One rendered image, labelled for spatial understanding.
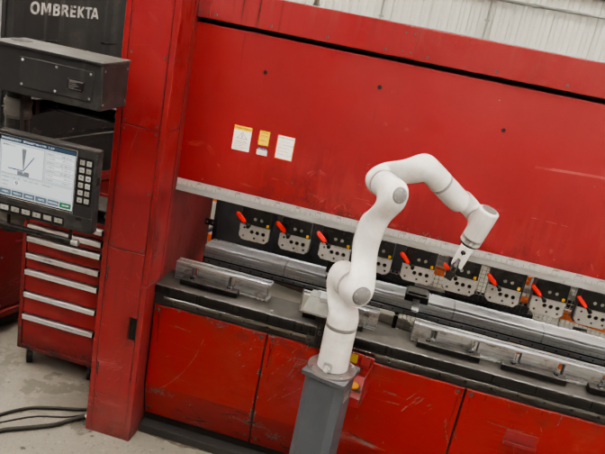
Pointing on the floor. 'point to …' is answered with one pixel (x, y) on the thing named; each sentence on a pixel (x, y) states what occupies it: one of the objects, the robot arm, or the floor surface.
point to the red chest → (59, 293)
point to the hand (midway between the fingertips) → (451, 272)
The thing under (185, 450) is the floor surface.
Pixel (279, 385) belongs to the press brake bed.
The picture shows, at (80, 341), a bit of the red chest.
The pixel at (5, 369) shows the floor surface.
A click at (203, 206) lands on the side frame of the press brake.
